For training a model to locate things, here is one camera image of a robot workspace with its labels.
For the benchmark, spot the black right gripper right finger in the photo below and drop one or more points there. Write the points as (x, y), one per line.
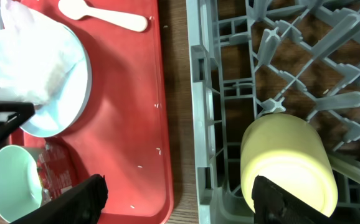
(274, 205)

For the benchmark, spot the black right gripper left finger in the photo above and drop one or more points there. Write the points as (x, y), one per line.
(82, 204)

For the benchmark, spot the red candy wrapper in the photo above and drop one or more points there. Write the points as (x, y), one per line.
(56, 171)

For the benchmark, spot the mint green bowl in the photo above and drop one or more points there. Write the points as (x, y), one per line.
(20, 187)

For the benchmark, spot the yellow plastic cup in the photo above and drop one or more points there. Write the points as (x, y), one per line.
(288, 151)

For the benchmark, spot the light blue plate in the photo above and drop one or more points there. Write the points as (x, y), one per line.
(68, 104)

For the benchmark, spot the white napkin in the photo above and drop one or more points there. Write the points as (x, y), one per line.
(36, 54)

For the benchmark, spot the white spoon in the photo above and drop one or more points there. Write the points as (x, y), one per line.
(77, 9)

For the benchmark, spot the grey dishwasher rack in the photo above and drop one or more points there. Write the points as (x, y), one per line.
(253, 58)

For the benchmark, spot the red serving tray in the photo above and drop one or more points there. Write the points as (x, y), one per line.
(122, 133)

